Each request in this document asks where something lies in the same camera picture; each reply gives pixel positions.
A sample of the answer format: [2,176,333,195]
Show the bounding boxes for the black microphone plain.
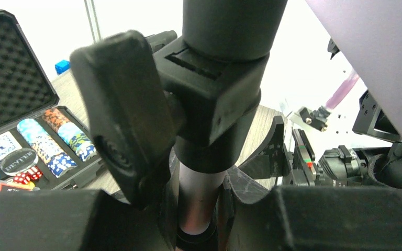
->
[146,30,177,53]

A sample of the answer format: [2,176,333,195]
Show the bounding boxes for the lilac tripod music stand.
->
[69,0,402,251]

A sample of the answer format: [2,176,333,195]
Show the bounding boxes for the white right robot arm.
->
[239,92,402,190]

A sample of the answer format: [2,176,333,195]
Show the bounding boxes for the silver dealer button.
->
[0,148,39,176]

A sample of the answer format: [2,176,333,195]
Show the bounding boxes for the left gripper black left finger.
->
[0,172,178,250]

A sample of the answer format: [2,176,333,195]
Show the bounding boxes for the red triangle token lower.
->
[0,180,40,192]

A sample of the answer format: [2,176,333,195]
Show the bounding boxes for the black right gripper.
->
[237,116,378,187]

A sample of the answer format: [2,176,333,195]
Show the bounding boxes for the small blue block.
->
[54,60,70,75]

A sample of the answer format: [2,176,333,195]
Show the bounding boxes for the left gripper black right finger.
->
[225,167,402,250]

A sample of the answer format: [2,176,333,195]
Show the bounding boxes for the black poker chip case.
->
[0,10,103,190]

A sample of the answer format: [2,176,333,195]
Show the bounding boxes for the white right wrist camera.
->
[288,106,331,132]

